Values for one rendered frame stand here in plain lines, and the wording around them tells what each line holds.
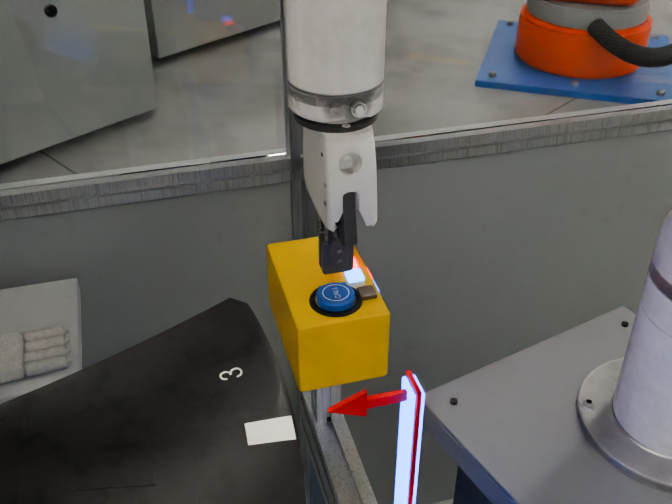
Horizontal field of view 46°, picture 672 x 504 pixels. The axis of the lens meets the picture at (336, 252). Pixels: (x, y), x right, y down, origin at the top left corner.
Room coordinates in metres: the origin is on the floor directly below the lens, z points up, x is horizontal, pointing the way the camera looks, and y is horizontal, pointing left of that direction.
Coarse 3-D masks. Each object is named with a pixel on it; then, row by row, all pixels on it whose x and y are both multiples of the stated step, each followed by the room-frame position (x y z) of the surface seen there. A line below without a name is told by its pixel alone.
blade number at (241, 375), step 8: (240, 360) 0.42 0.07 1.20; (216, 368) 0.41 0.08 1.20; (224, 368) 0.41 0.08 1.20; (232, 368) 0.41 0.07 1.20; (240, 368) 0.41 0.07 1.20; (216, 376) 0.41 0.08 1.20; (224, 376) 0.41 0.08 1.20; (232, 376) 0.41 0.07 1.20; (240, 376) 0.41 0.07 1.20; (248, 376) 0.41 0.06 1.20; (216, 384) 0.40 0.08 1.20; (224, 384) 0.40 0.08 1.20; (232, 384) 0.40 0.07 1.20
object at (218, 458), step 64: (192, 320) 0.46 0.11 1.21; (256, 320) 0.45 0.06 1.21; (64, 384) 0.40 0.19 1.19; (128, 384) 0.40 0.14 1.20; (192, 384) 0.40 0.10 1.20; (256, 384) 0.40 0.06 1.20; (0, 448) 0.35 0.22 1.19; (64, 448) 0.35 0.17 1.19; (128, 448) 0.35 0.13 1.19; (192, 448) 0.35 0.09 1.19; (256, 448) 0.36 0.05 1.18
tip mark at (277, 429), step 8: (288, 416) 0.38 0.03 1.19; (248, 424) 0.37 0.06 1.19; (256, 424) 0.37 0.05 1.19; (264, 424) 0.37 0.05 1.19; (272, 424) 0.37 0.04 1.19; (280, 424) 0.37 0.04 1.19; (288, 424) 0.37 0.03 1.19; (248, 432) 0.37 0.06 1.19; (256, 432) 0.37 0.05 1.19; (264, 432) 0.37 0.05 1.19; (272, 432) 0.37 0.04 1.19; (280, 432) 0.37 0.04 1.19; (288, 432) 0.37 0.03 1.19; (248, 440) 0.36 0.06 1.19; (256, 440) 0.36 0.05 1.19; (264, 440) 0.36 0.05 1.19; (272, 440) 0.36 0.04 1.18; (280, 440) 0.36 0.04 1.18
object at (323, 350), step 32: (288, 256) 0.73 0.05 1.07; (288, 288) 0.67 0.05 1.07; (352, 288) 0.67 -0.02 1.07; (288, 320) 0.65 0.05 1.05; (320, 320) 0.62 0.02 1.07; (352, 320) 0.62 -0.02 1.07; (384, 320) 0.63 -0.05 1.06; (288, 352) 0.65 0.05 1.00; (320, 352) 0.61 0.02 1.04; (352, 352) 0.62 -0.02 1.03; (384, 352) 0.63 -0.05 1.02; (320, 384) 0.61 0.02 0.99
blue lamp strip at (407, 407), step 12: (408, 384) 0.41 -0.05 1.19; (408, 396) 0.40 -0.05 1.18; (408, 408) 0.40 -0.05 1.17; (408, 420) 0.40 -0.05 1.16; (408, 432) 0.40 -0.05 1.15; (408, 444) 0.40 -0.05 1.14; (408, 456) 0.40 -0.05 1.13; (396, 468) 0.42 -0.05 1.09; (408, 468) 0.40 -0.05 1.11; (396, 480) 0.42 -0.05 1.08; (408, 480) 0.40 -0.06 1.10; (396, 492) 0.41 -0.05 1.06
